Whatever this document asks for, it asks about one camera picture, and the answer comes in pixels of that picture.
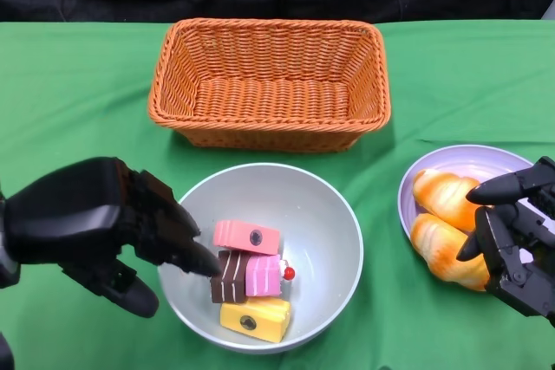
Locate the green tablecloth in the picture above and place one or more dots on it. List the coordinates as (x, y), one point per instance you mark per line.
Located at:
(86, 84)

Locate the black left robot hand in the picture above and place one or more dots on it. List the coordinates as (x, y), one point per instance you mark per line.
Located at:
(78, 214)

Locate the grey object behind table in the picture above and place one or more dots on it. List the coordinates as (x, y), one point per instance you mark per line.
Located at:
(550, 14)

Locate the orange wicker basket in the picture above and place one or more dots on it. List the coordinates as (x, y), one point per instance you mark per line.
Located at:
(269, 101)

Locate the orange striped long bread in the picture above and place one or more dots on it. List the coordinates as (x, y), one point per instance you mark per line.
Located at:
(438, 244)

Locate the salmon pink toy cake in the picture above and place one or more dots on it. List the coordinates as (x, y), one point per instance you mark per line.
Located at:
(243, 235)

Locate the yellow toy cake slice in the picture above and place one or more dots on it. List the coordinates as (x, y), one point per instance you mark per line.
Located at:
(260, 318)

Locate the grey round bowl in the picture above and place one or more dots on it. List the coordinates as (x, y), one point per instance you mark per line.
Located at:
(303, 196)

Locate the brown striped toy cake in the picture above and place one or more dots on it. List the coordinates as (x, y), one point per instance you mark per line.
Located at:
(232, 281)

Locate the lavender round plate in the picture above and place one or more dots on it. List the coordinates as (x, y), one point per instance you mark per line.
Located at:
(477, 162)

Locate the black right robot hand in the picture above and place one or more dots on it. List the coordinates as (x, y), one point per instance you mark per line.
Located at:
(520, 257)

